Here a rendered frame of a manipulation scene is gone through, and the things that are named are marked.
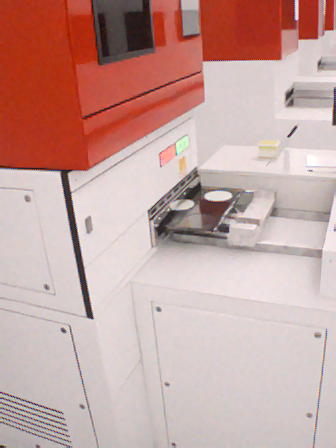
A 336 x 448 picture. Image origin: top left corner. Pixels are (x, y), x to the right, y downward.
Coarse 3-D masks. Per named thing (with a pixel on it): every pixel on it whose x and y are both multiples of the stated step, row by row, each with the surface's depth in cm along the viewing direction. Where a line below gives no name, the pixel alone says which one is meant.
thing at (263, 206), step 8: (256, 200) 169; (264, 200) 169; (272, 200) 168; (248, 208) 163; (256, 208) 163; (264, 208) 162; (272, 208) 166; (264, 216) 156; (264, 224) 155; (232, 240) 145; (240, 240) 144; (248, 240) 142; (256, 240) 146
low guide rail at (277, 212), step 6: (234, 210) 175; (240, 210) 173; (276, 210) 168; (282, 210) 167; (288, 210) 166; (294, 210) 166; (300, 210) 165; (276, 216) 169; (282, 216) 168; (288, 216) 167; (294, 216) 166; (300, 216) 165; (306, 216) 164; (312, 216) 163; (318, 216) 162; (324, 216) 162
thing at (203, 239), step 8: (176, 232) 157; (184, 232) 156; (176, 240) 157; (184, 240) 156; (192, 240) 155; (200, 240) 153; (208, 240) 152; (216, 240) 151; (224, 240) 150; (240, 248) 149; (248, 248) 148; (256, 248) 147; (264, 248) 145; (272, 248) 144; (280, 248) 143; (288, 248) 142; (296, 248) 141; (304, 248) 140; (312, 248) 139; (320, 248) 139; (312, 256) 140; (320, 256) 139
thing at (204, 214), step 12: (192, 192) 176; (204, 192) 175; (228, 192) 174; (204, 204) 164; (216, 204) 164; (228, 204) 163; (168, 216) 157; (180, 216) 157; (192, 216) 156; (204, 216) 155; (216, 216) 154; (204, 228) 146
